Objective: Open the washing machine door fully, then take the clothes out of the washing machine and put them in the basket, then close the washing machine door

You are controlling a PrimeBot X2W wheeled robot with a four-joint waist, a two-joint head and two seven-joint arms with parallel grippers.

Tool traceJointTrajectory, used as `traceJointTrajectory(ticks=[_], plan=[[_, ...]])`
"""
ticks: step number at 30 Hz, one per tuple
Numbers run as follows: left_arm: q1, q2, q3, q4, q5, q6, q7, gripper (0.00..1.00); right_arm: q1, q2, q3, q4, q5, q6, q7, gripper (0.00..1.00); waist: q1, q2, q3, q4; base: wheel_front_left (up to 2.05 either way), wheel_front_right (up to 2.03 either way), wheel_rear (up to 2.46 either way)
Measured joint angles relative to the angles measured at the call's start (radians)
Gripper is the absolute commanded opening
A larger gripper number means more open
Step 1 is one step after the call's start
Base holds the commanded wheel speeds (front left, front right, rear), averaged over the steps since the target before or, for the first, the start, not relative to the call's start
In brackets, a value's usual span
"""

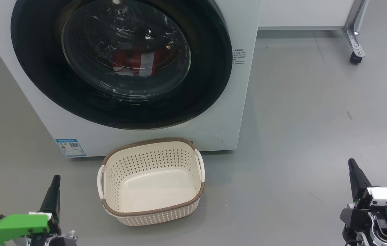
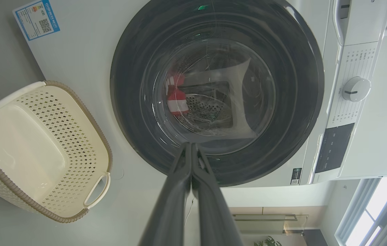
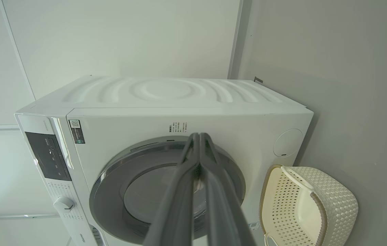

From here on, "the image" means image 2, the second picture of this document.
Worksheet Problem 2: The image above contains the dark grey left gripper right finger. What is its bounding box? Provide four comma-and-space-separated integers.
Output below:
192, 143, 243, 246

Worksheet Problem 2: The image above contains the white washing machine dial knob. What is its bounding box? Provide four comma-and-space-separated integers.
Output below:
342, 77, 372, 102

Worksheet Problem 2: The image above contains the black washer display panel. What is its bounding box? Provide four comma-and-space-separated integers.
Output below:
315, 123, 355, 174

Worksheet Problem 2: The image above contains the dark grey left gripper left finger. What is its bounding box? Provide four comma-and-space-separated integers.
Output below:
139, 143, 192, 246

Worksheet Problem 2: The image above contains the white detergent drawer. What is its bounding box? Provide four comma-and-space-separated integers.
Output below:
332, 0, 387, 46

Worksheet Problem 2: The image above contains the black round glass washer door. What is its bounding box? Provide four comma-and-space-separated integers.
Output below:
110, 0, 325, 187

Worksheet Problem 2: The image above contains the green potted plant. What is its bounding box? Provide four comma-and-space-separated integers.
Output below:
253, 236, 283, 246

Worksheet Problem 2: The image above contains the red and white garment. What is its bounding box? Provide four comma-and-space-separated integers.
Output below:
166, 70, 190, 116

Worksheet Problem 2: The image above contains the blue energy label sticker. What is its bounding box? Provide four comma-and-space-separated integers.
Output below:
13, 0, 61, 41

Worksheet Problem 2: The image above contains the white front-load washing machine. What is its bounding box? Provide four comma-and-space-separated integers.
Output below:
12, 0, 387, 188

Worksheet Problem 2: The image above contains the cream perforated laundry basket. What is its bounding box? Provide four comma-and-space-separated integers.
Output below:
0, 81, 113, 223

